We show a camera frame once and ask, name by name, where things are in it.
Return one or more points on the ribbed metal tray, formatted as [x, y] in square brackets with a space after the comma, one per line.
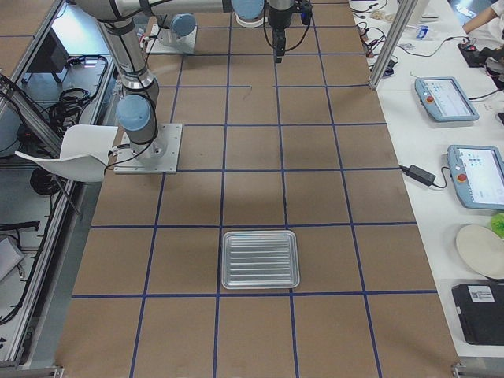
[258, 260]

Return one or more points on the white plastic chair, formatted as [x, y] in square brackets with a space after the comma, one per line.
[84, 153]

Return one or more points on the aluminium frame post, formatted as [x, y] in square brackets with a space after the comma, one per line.
[397, 27]

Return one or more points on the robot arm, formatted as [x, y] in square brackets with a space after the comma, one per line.
[173, 29]
[115, 18]

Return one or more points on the upper teach pendant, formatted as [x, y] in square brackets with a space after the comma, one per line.
[444, 100]

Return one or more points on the white curved plastic part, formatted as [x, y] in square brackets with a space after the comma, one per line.
[249, 23]

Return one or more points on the black box with label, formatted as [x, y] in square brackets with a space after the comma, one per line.
[480, 312]

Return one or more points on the lower teach pendant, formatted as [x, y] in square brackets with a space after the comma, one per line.
[477, 174]

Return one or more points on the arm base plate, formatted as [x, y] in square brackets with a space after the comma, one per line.
[153, 46]
[161, 156]

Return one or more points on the teach pendant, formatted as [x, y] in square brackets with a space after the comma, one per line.
[444, 100]
[477, 174]

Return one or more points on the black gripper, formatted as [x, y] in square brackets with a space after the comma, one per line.
[278, 20]

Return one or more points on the beige plate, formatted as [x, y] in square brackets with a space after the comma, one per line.
[482, 250]

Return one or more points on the black power adapter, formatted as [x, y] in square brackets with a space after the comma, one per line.
[418, 174]

